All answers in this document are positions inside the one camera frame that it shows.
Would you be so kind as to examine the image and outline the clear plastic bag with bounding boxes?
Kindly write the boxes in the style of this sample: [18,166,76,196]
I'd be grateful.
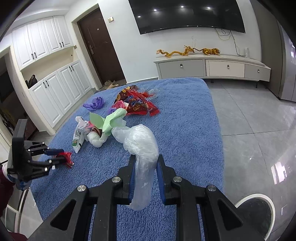
[111,124,159,211]

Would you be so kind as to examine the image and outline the red snack bag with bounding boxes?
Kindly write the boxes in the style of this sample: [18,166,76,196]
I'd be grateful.
[110,85,160,116]

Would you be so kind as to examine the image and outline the small red wrapper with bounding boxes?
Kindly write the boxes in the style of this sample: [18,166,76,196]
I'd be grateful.
[56,152,74,168]

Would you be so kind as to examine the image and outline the white round trash bin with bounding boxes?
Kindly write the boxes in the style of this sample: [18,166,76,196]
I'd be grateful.
[235,193,275,240]

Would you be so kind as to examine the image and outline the white printed wrapper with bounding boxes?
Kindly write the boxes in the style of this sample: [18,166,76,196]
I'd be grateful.
[72,116,92,153]

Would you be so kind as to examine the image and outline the white crumpled tissue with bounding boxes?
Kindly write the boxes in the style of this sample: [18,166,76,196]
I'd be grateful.
[87,129,108,148]

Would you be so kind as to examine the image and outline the purple plastic bag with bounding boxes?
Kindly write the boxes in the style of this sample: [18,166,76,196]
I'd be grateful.
[83,96,104,112]

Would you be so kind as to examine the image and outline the green paper wrapper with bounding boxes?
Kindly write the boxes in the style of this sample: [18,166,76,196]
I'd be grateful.
[90,108,127,136]

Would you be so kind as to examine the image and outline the black handbag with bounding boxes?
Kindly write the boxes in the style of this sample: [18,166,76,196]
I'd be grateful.
[25,74,38,89]

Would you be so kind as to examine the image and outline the white cupboard unit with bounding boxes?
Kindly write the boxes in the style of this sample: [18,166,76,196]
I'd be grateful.
[12,16,92,130]

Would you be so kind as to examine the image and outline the pink wrapper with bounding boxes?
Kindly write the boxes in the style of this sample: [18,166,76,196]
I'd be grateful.
[112,100,128,109]

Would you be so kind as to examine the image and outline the beige slippers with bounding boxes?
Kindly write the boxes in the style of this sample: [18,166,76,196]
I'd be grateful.
[104,80,119,89]

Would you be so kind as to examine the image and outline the blue fluffy blanket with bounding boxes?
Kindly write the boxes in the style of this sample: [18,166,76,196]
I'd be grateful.
[31,78,224,240]

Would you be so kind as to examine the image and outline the dark brown door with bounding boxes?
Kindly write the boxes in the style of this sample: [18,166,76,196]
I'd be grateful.
[78,8,125,84]

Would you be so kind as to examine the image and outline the grey refrigerator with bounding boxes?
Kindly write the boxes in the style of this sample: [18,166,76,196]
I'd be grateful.
[278,22,296,102]

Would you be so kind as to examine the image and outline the white TV cabinet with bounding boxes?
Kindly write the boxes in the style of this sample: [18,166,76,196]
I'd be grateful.
[154,54,271,82]

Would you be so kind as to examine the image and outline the golden dragon figurine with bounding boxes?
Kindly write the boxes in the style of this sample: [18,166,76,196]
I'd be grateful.
[156,46,195,58]

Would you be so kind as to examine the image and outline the golden tiger figurine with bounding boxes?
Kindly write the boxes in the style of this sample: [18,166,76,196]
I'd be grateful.
[194,48,221,55]

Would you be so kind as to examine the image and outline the wall light switch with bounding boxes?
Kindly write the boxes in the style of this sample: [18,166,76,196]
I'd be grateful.
[108,16,114,23]

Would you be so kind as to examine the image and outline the black wall television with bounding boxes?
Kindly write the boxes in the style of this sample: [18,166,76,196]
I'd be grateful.
[129,0,245,34]

